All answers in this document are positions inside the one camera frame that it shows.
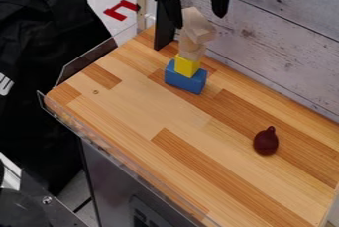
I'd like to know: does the yellow block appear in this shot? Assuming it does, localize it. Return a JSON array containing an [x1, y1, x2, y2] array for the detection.
[[171, 53, 203, 79]]

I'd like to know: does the small wooden block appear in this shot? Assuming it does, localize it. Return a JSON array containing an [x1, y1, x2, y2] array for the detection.
[[177, 36, 208, 62]]

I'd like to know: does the dark red toy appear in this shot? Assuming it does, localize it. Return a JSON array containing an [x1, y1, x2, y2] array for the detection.
[[251, 125, 282, 157]]

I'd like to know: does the black upright bracket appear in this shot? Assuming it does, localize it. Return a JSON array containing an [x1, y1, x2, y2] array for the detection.
[[152, 2, 179, 52]]

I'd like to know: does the rectangular wooden block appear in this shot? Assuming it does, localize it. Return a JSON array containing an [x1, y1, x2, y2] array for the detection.
[[179, 6, 219, 45]]

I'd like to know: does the red bracket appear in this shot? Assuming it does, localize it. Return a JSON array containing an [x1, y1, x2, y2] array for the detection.
[[101, 0, 142, 22]]

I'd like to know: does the black bag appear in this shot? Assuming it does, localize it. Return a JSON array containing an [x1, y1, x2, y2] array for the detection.
[[0, 0, 120, 196]]

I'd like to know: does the blue block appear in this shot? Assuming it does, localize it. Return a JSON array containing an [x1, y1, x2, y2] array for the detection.
[[163, 58, 210, 96]]

